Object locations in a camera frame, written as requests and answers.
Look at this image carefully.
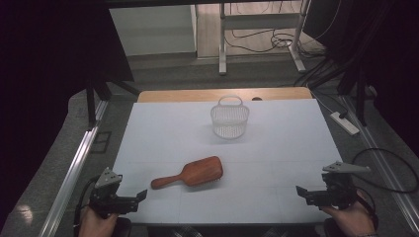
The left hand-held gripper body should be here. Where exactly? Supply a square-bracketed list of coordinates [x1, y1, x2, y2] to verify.
[88, 166, 140, 219]

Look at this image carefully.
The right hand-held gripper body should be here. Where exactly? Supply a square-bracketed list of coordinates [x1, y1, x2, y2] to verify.
[305, 160, 372, 211]

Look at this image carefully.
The wooden hairbrush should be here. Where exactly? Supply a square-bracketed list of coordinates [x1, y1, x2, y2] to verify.
[150, 155, 224, 191]

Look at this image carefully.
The white plastic basket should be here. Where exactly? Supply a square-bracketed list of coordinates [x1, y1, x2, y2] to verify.
[209, 95, 251, 140]

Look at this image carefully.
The person's left hand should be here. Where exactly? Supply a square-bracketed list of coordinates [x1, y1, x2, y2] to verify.
[78, 205, 121, 237]

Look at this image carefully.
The person's right hand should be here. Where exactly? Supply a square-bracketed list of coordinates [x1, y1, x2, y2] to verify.
[320, 192, 377, 237]

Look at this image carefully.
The dark floor socket plate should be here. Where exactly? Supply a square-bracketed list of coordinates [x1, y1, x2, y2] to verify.
[90, 130, 113, 155]

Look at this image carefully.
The white power strip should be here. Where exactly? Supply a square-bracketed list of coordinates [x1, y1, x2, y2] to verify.
[329, 111, 361, 136]

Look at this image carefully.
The white table cover board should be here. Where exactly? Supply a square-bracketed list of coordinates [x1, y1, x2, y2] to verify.
[112, 98, 345, 225]

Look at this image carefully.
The black metal stand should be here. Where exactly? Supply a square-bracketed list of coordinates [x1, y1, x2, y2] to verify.
[83, 74, 141, 131]
[308, 58, 378, 128]

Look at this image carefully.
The wooden table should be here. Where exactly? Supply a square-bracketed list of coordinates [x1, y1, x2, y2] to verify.
[136, 86, 313, 104]

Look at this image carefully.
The dark curtain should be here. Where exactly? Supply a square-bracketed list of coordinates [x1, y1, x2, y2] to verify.
[0, 0, 134, 229]
[302, 0, 419, 156]

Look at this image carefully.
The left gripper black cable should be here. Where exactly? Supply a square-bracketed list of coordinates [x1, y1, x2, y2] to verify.
[73, 176, 101, 229]

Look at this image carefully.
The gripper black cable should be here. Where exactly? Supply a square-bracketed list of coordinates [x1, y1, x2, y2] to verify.
[73, 176, 101, 229]
[355, 187, 380, 231]

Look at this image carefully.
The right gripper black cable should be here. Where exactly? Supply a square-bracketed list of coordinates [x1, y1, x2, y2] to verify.
[355, 187, 380, 231]

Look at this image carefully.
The aluminium floor rail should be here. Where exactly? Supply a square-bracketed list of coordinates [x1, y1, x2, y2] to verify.
[339, 95, 419, 235]
[38, 100, 110, 237]

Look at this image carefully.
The black looped floor cable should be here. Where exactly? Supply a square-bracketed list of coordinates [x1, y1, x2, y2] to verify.
[350, 147, 419, 195]

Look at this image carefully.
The tangle of floor cables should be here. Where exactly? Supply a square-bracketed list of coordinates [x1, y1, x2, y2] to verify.
[224, 29, 328, 59]

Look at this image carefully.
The white desk frame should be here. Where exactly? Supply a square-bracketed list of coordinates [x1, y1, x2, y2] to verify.
[217, 0, 312, 76]

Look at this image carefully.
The white wall panel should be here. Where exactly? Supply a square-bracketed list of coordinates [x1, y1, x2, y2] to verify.
[109, 4, 198, 57]

